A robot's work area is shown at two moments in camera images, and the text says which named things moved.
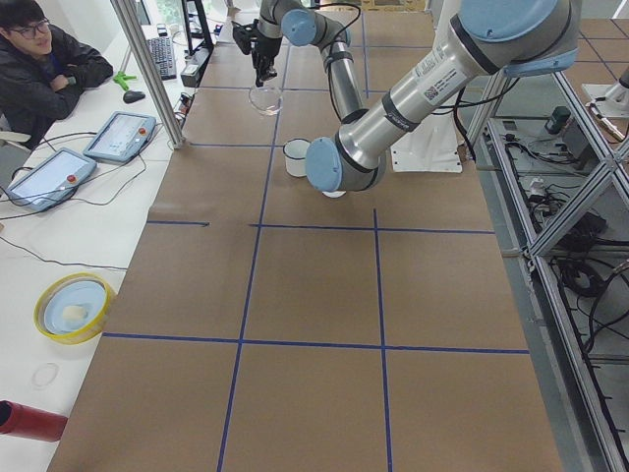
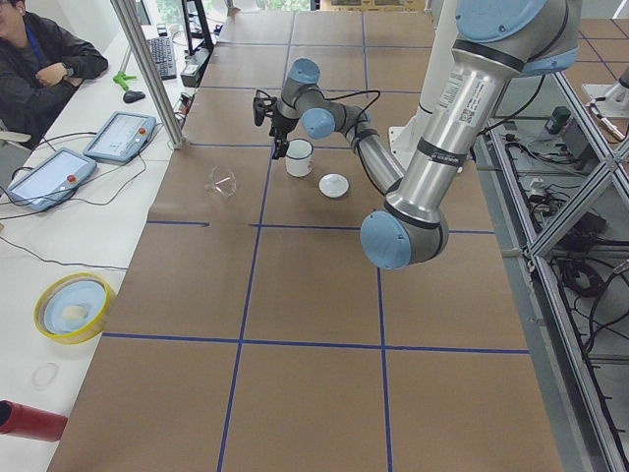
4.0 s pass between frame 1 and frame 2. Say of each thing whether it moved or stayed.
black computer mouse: stayed
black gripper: moved
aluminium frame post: stayed
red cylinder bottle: stayed
